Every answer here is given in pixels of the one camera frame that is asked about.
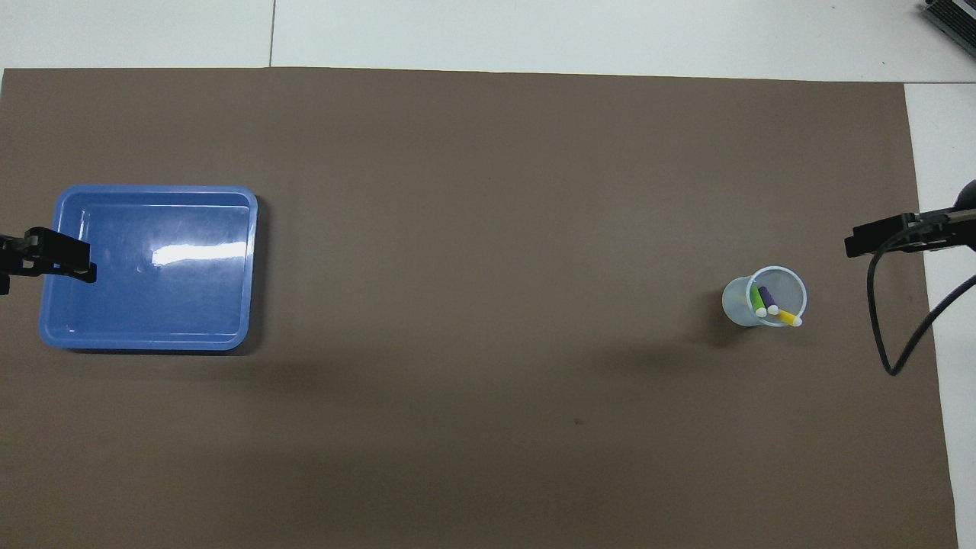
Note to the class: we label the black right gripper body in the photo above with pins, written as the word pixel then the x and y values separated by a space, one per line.
pixel 953 229

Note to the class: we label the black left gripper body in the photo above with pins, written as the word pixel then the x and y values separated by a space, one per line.
pixel 11 255

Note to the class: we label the yellow marker pen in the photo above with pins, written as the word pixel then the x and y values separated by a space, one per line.
pixel 789 316

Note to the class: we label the purple marker pen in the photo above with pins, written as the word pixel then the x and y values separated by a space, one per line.
pixel 767 297

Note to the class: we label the green marker pen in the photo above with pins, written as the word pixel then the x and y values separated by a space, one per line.
pixel 756 299

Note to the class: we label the blue plastic tray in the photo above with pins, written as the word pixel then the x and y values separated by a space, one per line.
pixel 168 305

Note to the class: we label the clear plastic cup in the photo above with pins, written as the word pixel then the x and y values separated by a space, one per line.
pixel 733 301

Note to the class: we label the grey ribbed device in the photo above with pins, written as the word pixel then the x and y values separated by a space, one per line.
pixel 957 15

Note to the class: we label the brown paper table mat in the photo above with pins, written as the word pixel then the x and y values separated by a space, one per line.
pixel 488 229

